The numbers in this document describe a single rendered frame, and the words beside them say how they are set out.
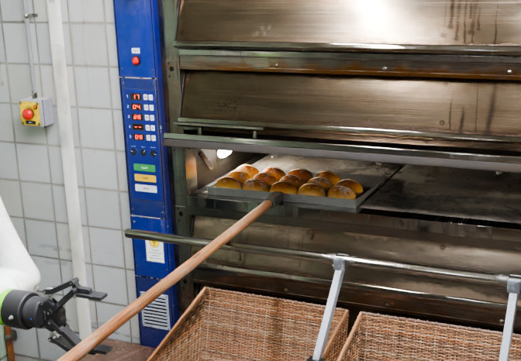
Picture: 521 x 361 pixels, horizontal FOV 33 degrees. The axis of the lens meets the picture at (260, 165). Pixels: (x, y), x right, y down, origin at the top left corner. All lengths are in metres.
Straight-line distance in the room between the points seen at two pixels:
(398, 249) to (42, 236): 1.43
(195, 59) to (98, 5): 0.41
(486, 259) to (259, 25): 1.02
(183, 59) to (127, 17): 0.24
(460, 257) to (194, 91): 1.03
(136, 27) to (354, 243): 1.03
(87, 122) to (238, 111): 0.63
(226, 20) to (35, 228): 1.20
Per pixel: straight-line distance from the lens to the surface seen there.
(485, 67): 2.62
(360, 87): 2.74
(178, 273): 2.35
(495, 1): 2.61
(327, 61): 2.75
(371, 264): 2.45
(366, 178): 3.18
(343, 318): 2.89
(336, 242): 2.91
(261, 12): 2.82
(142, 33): 3.00
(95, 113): 3.20
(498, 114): 2.63
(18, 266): 2.33
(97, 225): 3.33
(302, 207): 2.89
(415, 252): 2.83
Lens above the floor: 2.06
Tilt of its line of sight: 15 degrees down
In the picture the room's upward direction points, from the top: 2 degrees counter-clockwise
